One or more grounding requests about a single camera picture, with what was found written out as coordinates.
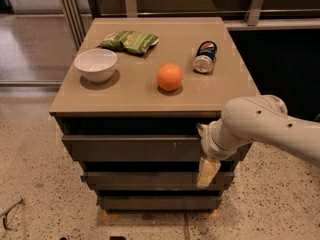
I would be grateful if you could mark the grey drawer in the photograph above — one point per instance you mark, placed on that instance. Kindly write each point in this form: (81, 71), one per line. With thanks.
(159, 203)
(141, 181)
(107, 148)

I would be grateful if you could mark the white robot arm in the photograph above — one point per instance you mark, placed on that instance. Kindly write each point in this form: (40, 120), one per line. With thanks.
(245, 120)

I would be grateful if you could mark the grey bottom drawer front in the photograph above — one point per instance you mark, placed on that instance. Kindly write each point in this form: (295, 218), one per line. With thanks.
(159, 203)

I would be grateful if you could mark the orange fruit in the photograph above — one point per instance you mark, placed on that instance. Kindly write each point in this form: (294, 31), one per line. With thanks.
(169, 77)

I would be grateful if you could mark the grey middle drawer front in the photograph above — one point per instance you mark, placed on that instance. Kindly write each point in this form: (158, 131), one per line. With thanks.
(141, 181)

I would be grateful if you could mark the blue pepsi can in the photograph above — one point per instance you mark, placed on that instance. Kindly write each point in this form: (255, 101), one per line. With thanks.
(205, 56)

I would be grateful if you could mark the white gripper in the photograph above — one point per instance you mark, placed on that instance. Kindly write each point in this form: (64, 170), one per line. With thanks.
(209, 144)

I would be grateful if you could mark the grey drawer cabinet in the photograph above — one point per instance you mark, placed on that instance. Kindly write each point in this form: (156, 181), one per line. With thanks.
(132, 103)

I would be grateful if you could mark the wooden counter with metal rail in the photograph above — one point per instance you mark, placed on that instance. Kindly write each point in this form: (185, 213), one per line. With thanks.
(239, 14)

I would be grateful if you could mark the green chip bag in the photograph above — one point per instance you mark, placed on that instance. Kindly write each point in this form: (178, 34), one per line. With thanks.
(131, 41)

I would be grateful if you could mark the white bowl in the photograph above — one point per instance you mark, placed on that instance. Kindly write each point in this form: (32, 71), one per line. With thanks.
(96, 65)

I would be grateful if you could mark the grey top drawer front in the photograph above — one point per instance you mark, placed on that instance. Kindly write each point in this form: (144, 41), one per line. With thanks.
(107, 148)

